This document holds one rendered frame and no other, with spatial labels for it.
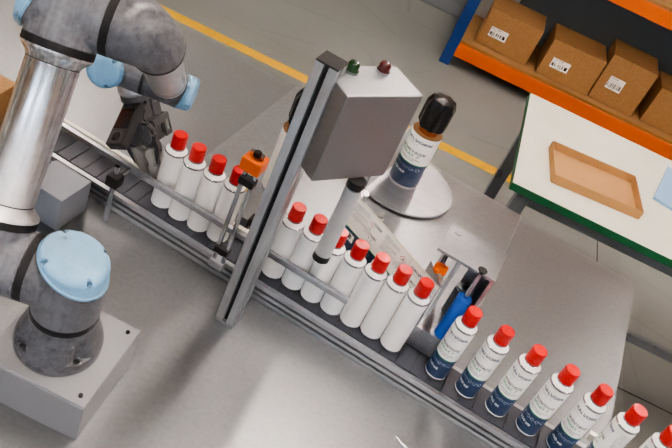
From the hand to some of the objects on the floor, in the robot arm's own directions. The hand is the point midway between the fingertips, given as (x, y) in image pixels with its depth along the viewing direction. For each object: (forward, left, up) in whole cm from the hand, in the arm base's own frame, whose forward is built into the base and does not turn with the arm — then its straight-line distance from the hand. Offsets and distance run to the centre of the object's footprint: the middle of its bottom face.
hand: (151, 178), depth 182 cm
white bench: (-206, -93, -96) cm, 246 cm away
